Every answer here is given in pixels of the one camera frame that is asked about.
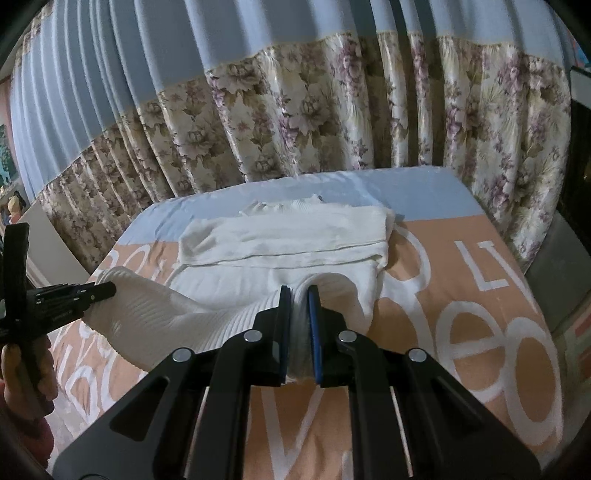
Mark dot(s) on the small toy figure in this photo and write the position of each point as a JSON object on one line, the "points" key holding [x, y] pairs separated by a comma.
{"points": [[16, 207]]}

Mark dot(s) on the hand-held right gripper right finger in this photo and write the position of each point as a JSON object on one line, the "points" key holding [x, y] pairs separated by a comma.
{"points": [[316, 341]]}

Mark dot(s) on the wall poster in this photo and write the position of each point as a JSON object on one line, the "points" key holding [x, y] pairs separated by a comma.
{"points": [[7, 152]]}

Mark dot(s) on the peach printed bed sheet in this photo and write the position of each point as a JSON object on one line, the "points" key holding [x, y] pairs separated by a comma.
{"points": [[461, 323]]}

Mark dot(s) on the blue floral curtain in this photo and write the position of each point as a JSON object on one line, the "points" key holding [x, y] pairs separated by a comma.
{"points": [[277, 92]]}

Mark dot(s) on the person's left forearm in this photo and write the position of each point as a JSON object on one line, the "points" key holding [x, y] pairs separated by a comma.
{"points": [[23, 434]]}

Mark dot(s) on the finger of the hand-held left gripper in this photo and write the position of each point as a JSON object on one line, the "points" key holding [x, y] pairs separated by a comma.
{"points": [[64, 302]]}

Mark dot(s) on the white furniture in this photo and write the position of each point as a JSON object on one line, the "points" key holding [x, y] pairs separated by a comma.
{"points": [[46, 240]]}

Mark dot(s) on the person's left hand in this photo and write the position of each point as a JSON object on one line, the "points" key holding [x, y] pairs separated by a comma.
{"points": [[18, 383]]}

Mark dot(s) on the white knit sweater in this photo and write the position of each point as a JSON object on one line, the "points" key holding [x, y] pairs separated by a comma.
{"points": [[277, 240]]}

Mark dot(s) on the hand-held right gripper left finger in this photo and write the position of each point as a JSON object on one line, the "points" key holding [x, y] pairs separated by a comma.
{"points": [[282, 341]]}

